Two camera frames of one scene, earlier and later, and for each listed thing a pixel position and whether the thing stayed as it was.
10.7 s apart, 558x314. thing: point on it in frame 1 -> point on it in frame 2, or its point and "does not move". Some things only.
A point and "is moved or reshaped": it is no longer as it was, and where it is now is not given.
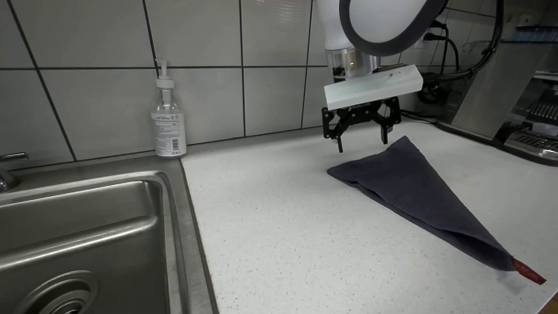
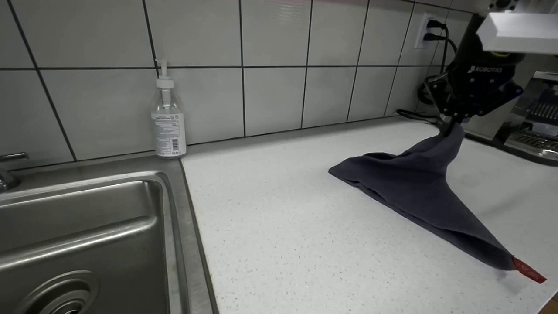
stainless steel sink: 102,237 does not move
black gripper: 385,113 -> 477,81
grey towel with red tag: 401,177 is moved or reshaped
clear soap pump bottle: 169,123 does not move
